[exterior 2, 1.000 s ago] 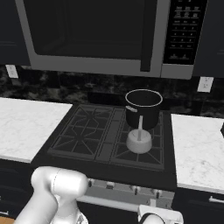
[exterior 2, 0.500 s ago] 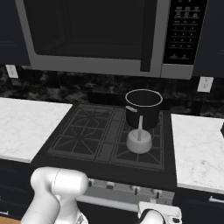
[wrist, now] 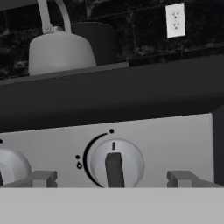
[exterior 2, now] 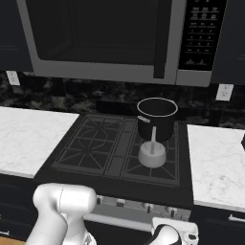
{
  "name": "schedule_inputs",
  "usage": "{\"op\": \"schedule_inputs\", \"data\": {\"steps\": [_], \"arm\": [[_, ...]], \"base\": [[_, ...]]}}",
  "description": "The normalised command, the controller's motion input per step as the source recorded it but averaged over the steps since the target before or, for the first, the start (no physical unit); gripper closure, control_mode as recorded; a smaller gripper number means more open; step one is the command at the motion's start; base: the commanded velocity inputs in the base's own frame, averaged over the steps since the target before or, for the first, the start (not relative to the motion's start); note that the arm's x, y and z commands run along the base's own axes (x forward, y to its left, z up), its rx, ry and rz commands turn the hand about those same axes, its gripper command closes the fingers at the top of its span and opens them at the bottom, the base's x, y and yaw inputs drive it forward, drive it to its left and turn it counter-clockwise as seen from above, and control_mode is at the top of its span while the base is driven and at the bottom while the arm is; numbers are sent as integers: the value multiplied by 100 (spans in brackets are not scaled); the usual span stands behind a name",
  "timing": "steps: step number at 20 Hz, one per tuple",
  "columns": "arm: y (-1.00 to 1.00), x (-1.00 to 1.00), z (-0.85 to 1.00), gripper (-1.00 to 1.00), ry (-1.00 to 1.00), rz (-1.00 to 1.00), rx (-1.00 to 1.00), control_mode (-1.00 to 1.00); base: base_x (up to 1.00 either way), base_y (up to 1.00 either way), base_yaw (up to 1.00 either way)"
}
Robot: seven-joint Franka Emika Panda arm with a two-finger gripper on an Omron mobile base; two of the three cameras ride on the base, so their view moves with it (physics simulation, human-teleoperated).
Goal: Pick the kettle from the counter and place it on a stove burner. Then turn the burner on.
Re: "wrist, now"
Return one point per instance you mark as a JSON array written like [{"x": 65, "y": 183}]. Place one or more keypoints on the silver stove knob black grip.
[
  {"x": 11, "y": 167},
  {"x": 117, "y": 163}
]

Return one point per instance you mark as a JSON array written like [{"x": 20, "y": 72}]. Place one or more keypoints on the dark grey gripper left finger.
[{"x": 40, "y": 178}]

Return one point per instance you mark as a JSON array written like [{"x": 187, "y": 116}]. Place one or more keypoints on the white wall socket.
[{"x": 175, "y": 20}]

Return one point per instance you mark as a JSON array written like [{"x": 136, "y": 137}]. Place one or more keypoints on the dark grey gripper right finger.
[{"x": 182, "y": 178}]

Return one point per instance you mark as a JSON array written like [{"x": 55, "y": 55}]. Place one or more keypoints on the stove with silver front panel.
[{"x": 110, "y": 99}]

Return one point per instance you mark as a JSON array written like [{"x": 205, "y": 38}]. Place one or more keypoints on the grey metal kettle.
[{"x": 59, "y": 54}]

